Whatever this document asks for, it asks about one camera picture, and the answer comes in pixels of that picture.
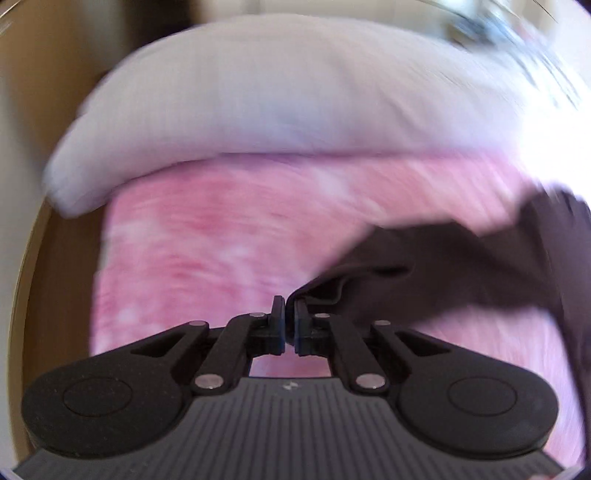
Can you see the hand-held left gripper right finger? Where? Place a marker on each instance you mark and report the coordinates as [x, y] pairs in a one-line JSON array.
[[301, 332]]

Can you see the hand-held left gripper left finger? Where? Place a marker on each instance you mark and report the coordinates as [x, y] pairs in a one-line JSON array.
[[278, 330]]

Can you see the pink rose-pattern blanket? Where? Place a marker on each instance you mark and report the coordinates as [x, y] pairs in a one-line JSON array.
[[207, 258]]

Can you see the dark brown garment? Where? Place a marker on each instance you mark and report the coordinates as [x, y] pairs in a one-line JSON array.
[[438, 263]]

